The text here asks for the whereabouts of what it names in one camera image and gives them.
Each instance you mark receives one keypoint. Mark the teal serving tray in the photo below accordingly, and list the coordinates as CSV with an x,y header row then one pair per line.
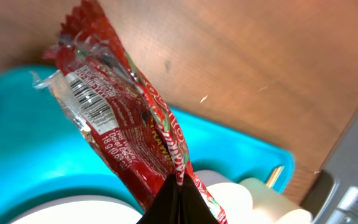
x,y
44,157

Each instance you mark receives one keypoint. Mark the wooden chopstick outer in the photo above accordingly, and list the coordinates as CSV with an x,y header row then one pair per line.
x,y
275,174

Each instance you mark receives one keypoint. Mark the grey dish rack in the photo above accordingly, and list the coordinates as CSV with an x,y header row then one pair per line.
x,y
333,198

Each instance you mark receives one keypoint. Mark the large white plate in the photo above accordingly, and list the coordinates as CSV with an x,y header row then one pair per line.
x,y
81,209

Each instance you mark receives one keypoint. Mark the pink bowl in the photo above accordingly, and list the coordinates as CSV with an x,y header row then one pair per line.
x,y
229,202

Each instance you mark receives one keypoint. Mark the white paper cup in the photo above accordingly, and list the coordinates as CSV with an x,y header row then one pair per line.
x,y
270,207

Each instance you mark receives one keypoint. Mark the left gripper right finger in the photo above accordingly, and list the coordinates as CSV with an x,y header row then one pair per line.
x,y
193,209

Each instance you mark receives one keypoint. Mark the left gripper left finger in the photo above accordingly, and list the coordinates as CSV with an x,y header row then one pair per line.
x,y
164,209

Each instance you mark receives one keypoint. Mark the red snack wrapper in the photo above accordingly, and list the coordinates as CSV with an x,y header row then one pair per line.
x,y
117,110

